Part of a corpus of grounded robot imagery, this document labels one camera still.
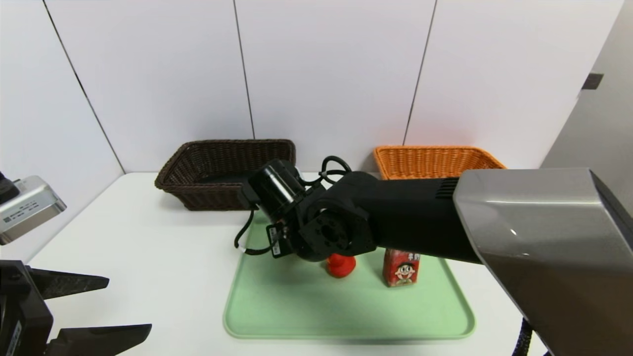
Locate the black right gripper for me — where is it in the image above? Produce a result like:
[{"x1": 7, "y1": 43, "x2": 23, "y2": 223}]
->
[{"x1": 266, "y1": 222, "x2": 298, "y2": 259}]

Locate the light green plastic tray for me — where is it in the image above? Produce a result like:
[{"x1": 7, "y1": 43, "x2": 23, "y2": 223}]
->
[{"x1": 223, "y1": 210, "x2": 475, "y2": 340}]

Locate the dark brown wicker basket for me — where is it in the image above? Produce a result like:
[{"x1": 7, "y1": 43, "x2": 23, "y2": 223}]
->
[{"x1": 154, "y1": 139, "x2": 296, "y2": 212}]

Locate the orange wicker basket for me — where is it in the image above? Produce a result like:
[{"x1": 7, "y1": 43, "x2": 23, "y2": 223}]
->
[{"x1": 373, "y1": 146, "x2": 507, "y2": 180}]

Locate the black leather pouch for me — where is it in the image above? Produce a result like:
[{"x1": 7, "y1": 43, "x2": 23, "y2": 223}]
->
[{"x1": 198, "y1": 172, "x2": 248, "y2": 184}]

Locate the black right camera cable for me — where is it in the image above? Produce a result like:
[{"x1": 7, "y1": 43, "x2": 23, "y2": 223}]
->
[{"x1": 234, "y1": 208, "x2": 277, "y2": 256}]

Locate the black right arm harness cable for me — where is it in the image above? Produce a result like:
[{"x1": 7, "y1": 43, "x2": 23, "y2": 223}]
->
[{"x1": 304, "y1": 156, "x2": 353, "y2": 186}]

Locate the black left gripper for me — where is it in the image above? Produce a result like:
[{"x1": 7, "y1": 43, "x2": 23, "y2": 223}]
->
[{"x1": 0, "y1": 260, "x2": 152, "y2": 356}]

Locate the black corrugated hose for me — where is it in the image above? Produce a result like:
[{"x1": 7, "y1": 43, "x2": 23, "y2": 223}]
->
[{"x1": 512, "y1": 319, "x2": 536, "y2": 356}]

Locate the red milk carton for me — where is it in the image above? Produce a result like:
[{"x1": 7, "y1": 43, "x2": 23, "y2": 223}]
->
[{"x1": 382, "y1": 249, "x2": 421, "y2": 287}]

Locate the red rubber duck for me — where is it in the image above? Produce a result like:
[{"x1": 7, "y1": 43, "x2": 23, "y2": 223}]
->
[{"x1": 325, "y1": 254, "x2": 356, "y2": 278}]

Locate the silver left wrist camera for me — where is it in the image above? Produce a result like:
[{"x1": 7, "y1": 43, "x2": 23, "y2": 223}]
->
[{"x1": 0, "y1": 173, "x2": 67, "y2": 246}]

